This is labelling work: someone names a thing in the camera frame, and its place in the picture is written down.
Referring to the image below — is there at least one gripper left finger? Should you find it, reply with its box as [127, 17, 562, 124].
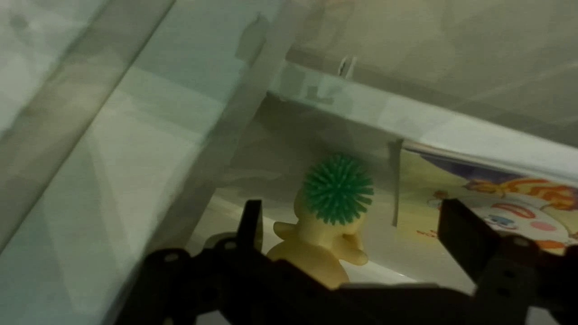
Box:
[115, 200, 336, 325]

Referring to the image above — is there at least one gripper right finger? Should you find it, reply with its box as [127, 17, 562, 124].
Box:
[437, 198, 578, 325]

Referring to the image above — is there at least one yellow rubber duck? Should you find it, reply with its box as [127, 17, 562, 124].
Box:
[266, 189, 369, 290]

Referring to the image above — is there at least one colourful picture book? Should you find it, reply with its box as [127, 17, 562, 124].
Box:
[394, 141, 578, 256]

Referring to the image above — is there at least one white cabinet door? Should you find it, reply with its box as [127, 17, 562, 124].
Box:
[0, 0, 301, 325]

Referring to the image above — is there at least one green spiky ball toy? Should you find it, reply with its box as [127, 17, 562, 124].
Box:
[302, 153, 375, 226]

